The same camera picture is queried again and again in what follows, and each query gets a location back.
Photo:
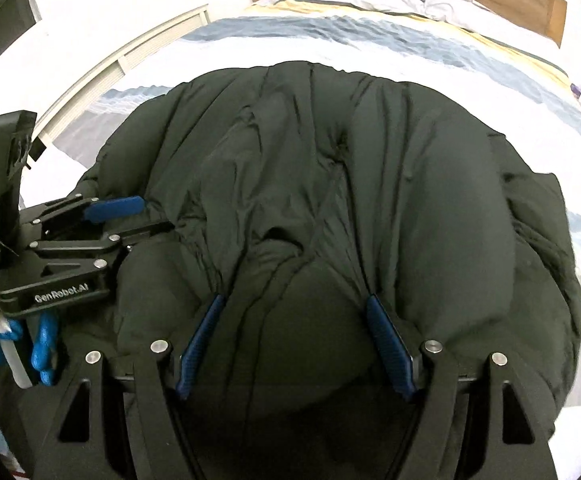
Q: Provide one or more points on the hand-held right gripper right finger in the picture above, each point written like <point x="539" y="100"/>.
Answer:
<point x="390" y="345"/>

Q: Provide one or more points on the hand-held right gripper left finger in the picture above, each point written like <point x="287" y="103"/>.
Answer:
<point x="200" y="342"/>

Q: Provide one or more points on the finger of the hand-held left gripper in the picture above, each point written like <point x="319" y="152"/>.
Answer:
<point x="135" y="232"/>
<point x="115" y="206"/>

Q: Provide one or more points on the person's left hand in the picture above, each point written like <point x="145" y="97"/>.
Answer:
<point x="45" y="345"/>

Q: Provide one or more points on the black puffer jacket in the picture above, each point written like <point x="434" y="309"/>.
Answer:
<point x="320" y="185"/>

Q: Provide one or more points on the striped bed cover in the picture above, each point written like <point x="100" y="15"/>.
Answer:
<point x="280" y="35"/>

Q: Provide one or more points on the dark window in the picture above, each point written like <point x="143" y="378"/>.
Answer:
<point x="0" y="35"/>

